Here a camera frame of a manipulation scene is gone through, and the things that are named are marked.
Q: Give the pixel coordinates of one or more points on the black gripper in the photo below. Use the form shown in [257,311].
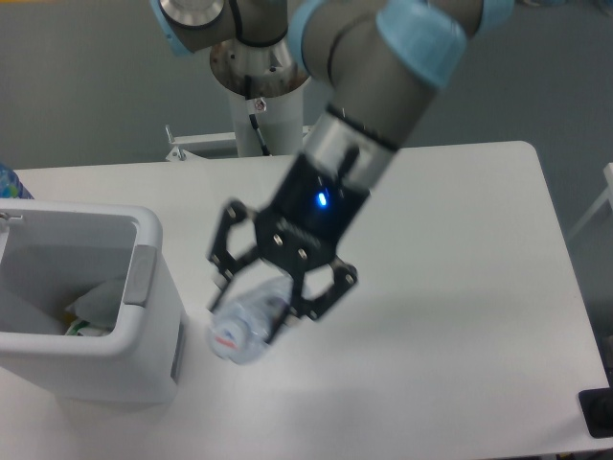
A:
[311,225]

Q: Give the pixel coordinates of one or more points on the clear crushed plastic bottle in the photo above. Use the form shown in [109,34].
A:
[240,326]

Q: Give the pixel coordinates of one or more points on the white paper bag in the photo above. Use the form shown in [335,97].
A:
[101,303]

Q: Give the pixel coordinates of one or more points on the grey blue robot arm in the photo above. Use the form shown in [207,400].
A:
[386,61]

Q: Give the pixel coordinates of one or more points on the white plastic trash can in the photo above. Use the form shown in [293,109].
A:
[54,252]

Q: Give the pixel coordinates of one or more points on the yellow green snack wrapper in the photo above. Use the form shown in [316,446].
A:
[76,326]

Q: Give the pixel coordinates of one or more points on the blue water bottle pack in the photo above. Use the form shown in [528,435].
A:
[11,186]

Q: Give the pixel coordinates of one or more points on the black device at table edge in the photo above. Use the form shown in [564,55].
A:
[596,406]

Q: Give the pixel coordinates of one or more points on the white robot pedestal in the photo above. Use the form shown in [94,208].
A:
[265,89]

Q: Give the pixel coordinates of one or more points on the white frame at right edge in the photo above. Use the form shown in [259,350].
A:
[598,211]

